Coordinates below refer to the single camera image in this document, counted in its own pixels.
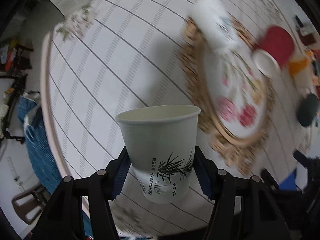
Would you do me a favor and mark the blue quilted blanket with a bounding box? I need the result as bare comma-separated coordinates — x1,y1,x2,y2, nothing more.
17,93,62,193

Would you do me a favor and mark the dark teal cup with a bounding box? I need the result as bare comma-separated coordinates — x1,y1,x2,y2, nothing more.
297,93,319,127

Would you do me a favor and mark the orange and white paper cup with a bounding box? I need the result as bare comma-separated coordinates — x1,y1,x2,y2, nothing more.
289,56,312,88

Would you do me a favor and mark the white bamboo print paper cup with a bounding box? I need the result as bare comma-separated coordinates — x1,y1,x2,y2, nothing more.
116,105,201,204

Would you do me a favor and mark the red ribbed paper cup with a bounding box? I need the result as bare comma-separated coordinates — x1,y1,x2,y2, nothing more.
252,25,295,78

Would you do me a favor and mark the patterned white tablecloth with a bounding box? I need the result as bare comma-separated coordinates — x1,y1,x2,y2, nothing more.
41,0,316,239

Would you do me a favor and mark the dark wooden chair near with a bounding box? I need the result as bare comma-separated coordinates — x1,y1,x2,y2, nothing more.
11,184,50,225

